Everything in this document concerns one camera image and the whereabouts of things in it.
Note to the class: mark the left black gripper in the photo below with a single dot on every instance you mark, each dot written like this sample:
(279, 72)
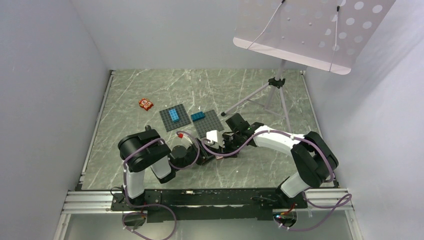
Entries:
(204, 156)

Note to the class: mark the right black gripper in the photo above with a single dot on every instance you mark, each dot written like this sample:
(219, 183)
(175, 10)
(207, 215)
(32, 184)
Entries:
(225, 148)

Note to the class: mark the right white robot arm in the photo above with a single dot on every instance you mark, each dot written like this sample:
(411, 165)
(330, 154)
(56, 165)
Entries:
(314, 161)

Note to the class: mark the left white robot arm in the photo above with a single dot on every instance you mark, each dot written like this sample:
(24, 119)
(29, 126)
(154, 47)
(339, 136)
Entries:
(148, 150)

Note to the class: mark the right grey building baseplate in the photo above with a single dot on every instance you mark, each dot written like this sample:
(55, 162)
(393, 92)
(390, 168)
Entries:
(210, 122)

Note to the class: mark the grey building baseplate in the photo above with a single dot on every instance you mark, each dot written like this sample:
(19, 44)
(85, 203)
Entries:
(166, 120)
(210, 122)

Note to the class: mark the dark teal building brick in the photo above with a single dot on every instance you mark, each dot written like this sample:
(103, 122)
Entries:
(197, 116)

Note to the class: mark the left grey building baseplate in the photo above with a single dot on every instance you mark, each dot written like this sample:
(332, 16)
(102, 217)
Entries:
(166, 120)

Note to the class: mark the light blue building brick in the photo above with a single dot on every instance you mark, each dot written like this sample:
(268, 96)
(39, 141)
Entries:
(174, 115)

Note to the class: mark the red owl toy block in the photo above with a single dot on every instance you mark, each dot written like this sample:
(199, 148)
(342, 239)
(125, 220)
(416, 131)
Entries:
(145, 104)

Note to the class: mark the lavender music stand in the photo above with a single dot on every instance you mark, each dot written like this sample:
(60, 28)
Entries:
(326, 35)

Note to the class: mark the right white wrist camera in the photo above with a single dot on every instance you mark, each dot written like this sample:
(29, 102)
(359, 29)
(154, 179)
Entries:
(213, 138)

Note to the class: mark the black aluminium base frame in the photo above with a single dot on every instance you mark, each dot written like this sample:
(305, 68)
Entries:
(161, 205)

